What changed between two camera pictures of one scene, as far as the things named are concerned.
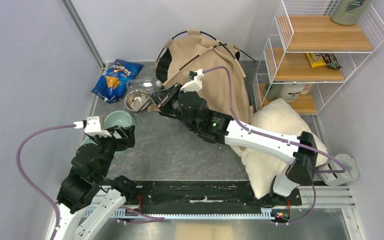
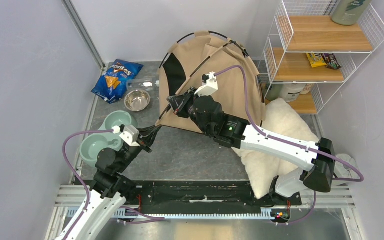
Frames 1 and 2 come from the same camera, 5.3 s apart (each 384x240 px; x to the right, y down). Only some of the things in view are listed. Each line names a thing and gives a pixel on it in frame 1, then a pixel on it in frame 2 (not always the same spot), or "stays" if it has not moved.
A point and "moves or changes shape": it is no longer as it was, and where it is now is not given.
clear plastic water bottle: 144,84 stays
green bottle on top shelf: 347,12 stays
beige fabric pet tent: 193,51 moves or changes shape
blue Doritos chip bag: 112,86 stays
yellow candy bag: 316,59 stays
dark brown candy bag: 331,61 stays
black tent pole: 205,34 → 240,46
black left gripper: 128,139 → 148,135
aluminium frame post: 82,32 stays
